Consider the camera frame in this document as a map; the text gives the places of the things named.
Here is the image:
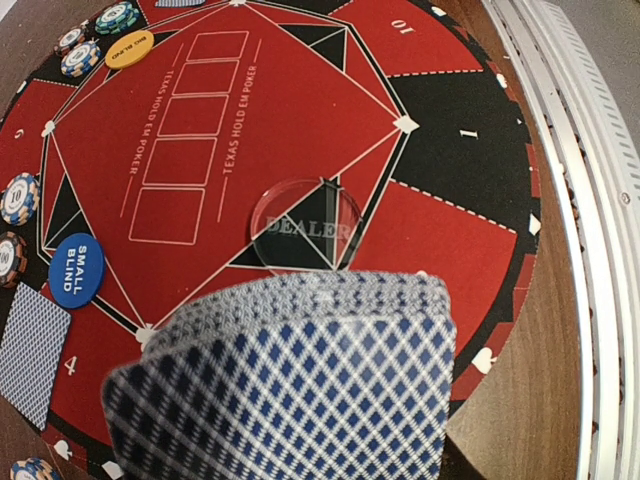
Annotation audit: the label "red black chips seat five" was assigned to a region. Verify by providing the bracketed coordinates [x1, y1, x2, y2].
[1, 231, 28, 288]

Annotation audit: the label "white chips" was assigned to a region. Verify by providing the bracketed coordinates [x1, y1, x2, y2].
[10, 458, 62, 480]
[1, 172, 40, 226]
[60, 41, 101, 78]

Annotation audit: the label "card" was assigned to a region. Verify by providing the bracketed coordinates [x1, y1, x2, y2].
[154, 0, 206, 9]
[1, 282, 72, 432]

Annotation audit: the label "round red black poker mat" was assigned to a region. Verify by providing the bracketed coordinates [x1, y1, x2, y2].
[1, 1, 540, 479]

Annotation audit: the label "blue small blind button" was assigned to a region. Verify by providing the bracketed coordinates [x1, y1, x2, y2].
[48, 233, 107, 310]

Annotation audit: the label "orange big blind button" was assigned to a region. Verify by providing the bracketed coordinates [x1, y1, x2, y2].
[105, 30, 155, 70]

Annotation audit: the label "red black chips seat seven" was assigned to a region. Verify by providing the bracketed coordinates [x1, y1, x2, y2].
[54, 26, 87, 57]

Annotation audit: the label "blue playing card deck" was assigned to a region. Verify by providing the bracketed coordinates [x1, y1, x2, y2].
[102, 271, 456, 479]

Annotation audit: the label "green chips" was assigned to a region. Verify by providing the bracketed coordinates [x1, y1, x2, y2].
[95, 1, 140, 35]

